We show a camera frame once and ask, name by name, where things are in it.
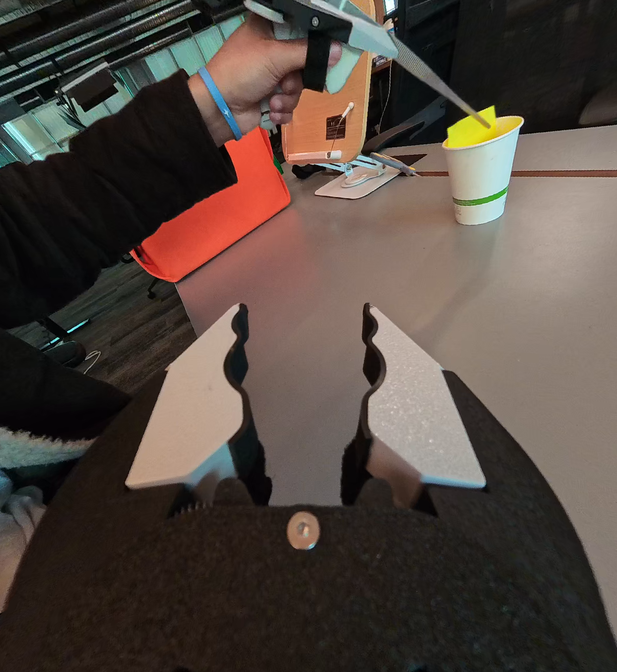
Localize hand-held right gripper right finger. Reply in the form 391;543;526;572
341;303;488;509

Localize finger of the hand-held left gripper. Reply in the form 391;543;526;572
325;0;400;95

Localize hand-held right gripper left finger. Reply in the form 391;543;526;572
125;303;272;507

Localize metal tweezers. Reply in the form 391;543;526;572
340;0;493;129

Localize yellow sticky note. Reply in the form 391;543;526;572
447;105;498;149

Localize white paper cup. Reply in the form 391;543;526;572
441;115;525;226

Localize person's left forearm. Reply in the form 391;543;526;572
0;68;238;329

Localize grey desk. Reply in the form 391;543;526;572
174;122;617;672

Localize person's left hand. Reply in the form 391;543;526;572
188;15;343;147

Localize wooden tablet stand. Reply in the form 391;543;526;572
281;0;377;199

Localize blue wristband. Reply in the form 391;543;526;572
198;66;244;141

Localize grey yellow scissors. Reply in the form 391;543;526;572
370;152;418;175

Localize black mesh office chair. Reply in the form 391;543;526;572
361;0;617;153

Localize person's dark jacket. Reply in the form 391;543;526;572
0;312;133;636

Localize orange felt bag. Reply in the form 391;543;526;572
130;126;292;283

